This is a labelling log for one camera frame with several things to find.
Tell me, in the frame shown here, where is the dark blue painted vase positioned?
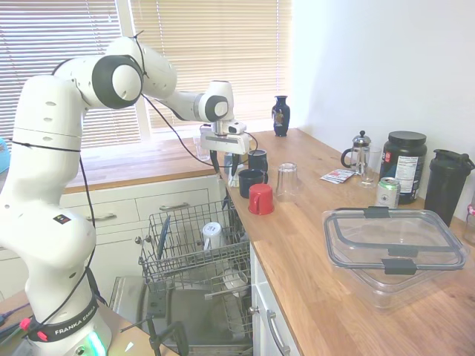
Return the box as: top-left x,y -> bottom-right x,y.
272,95 -> 291,138

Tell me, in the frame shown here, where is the cyan object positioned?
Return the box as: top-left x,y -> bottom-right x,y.
0,136 -> 10,174

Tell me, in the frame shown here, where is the white cabinet with drawers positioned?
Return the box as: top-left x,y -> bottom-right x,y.
0,174 -> 227,301

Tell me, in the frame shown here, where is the beige window blind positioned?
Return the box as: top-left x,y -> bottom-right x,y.
0,0 -> 144,149
129,0 -> 294,129

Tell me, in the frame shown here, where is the glass jar red lid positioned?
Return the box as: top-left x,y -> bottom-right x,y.
462,203 -> 475,245

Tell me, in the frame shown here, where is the dark blue plate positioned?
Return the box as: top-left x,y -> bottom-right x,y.
155,215 -> 171,260

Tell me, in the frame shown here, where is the white cabinet with drawer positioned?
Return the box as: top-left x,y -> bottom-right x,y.
249,243 -> 304,356

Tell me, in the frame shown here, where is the black enamel mug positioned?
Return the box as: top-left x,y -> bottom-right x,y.
238,168 -> 269,200

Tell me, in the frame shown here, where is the tall white printed mug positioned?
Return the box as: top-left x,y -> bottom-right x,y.
201,222 -> 223,253

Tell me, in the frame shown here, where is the clear lid with grey clips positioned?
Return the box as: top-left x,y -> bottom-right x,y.
321,206 -> 471,277

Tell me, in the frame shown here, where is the clear plastic food container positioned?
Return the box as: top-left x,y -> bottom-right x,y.
348,259 -> 448,311

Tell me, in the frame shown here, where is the grey wire dishwasher rack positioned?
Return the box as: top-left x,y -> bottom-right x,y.
137,200 -> 252,294

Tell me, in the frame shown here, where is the black shaker bottle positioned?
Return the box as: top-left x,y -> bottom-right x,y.
424,148 -> 474,228

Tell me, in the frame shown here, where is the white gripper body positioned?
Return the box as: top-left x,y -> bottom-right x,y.
200,131 -> 251,156

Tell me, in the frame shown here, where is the black protein powder tub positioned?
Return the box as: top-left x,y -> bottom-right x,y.
379,130 -> 428,205

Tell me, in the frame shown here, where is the green white drink can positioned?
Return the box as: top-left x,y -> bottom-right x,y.
374,177 -> 402,208

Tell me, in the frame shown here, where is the glass French press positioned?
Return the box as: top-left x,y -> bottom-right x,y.
341,130 -> 373,176

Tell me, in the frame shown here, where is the red mug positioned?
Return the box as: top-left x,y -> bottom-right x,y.
247,183 -> 275,216

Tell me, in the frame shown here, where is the red white sachet packet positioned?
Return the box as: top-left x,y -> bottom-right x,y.
321,168 -> 353,185

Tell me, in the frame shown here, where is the clear drinking glass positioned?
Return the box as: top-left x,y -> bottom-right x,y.
358,146 -> 382,189

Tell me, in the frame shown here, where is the grey wire lower rack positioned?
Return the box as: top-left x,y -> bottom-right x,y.
203,259 -> 254,348

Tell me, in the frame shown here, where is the stainless steel dishwasher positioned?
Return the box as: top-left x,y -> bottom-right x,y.
109,177 -> 257,356

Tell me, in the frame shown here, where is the white bowl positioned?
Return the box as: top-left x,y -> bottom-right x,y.
222,268 -> 249,297

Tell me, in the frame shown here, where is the navy ceramic mug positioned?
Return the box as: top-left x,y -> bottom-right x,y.
247,149 -> 269,174

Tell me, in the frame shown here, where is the black camera stand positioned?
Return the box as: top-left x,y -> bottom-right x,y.
142,313 -> 190,356

